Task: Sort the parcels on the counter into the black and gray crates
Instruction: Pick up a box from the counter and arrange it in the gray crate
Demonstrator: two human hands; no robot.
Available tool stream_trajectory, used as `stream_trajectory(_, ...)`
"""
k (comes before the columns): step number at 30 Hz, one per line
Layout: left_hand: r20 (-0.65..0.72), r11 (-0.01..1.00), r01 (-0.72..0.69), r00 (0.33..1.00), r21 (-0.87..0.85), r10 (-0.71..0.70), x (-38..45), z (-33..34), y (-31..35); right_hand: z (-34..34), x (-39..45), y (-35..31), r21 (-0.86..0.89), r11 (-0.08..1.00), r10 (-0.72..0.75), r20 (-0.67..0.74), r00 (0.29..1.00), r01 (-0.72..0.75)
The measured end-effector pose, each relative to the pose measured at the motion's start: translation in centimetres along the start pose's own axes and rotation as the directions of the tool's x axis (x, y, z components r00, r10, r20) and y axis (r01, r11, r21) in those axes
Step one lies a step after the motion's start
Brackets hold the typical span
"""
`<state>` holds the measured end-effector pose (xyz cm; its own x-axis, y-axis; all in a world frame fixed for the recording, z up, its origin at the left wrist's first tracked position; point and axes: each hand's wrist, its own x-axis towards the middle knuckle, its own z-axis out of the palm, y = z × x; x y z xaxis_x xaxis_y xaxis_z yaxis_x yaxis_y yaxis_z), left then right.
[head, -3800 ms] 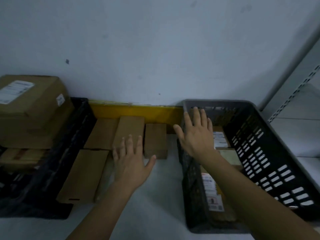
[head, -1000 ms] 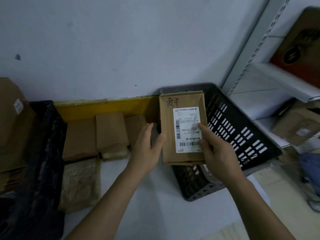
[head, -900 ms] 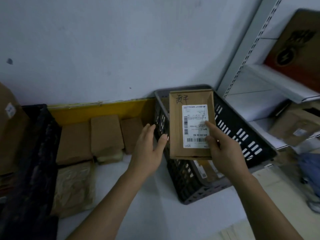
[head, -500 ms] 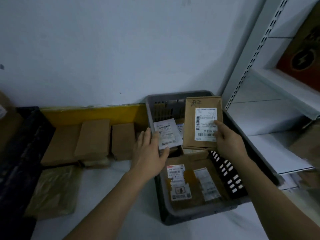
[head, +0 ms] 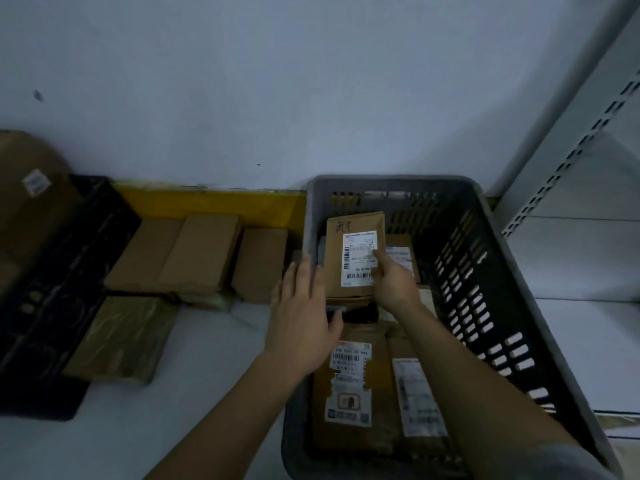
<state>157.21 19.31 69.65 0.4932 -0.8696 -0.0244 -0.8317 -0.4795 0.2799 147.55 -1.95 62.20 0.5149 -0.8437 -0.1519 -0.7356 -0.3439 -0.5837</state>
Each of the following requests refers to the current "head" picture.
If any person's left hand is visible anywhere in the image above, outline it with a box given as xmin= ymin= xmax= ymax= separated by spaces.
xmin=263 ymin=254 xmax=345 ymax=381

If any person's right hand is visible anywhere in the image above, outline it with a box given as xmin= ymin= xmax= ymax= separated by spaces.
xmin=370 ymin=247 xmax=424 ymax=314

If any brown parcel with white label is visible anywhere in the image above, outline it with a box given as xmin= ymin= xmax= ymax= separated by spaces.
xmin=324 ymin=211 xmax=387 ymax=301

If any person's left forearm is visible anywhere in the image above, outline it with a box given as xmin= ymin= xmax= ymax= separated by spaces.
xmin=144 ymin=352 xmax=311 ymax=480

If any person's right forearm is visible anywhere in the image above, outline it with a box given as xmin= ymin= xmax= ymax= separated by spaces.
xmin=395 ymin=302 xmax=583 ymax=480

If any small brown parcel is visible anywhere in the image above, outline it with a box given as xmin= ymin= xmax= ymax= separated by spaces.
xmin=384 ymin=233 xmax=422 ymax=286

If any brown parcel with red-trimmed label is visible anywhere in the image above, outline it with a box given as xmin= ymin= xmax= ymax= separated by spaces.
xmin=309 ymin=324 xmax=403 ymax=458

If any small cardboard box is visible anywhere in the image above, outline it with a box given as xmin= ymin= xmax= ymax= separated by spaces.
xmin=230 ymin=228 xmax=290 ymax=304

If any brown parcel with long label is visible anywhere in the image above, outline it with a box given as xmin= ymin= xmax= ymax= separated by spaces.
xmin=387 ymin=331 xmax=463 ymax=463

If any grey plastic crate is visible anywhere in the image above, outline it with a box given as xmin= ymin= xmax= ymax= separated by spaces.
xmin=280 ymin=175 xmax=627 ymax=480

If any long cardboard box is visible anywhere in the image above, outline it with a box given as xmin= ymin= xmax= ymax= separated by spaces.
xmin=158 ymin=213 xmax=242 ymax=296

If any yellow baseboard strip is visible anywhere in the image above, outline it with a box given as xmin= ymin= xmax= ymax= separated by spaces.
xmin=111 ymin=182 xmax=308 ymax=236

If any white shelf board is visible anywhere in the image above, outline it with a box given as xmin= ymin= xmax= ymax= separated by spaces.
xmin=504 ymin=130 xmax=640 ymax=302
xmin=534 ymin=298 xmax=640 ymax=416

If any flat cardboard box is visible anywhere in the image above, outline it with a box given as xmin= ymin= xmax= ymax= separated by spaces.
xmin=103 ymin=217 xmax=187 ymax=294

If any white metal shelf upright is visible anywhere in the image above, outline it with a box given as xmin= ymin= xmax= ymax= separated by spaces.
xmin=492 ymin=0 xmax=640 ymax=238

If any tape-wrapped brown parcel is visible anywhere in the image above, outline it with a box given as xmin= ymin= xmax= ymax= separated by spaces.
xmin=62 ymin=296 xmax=180 ymax=386

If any person's grey sleeve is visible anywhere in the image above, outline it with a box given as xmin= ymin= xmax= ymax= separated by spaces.
xmin=517 ymin=443 xmax=623 ymax=480

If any black plastic crate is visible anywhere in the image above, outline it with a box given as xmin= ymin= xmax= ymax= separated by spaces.
xmin=0 ymin=174 xmax=143 ymax=421

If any large cardboard box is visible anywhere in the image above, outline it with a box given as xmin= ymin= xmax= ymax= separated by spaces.
xmin=0 ymin=130 xmax=85 ymax=298

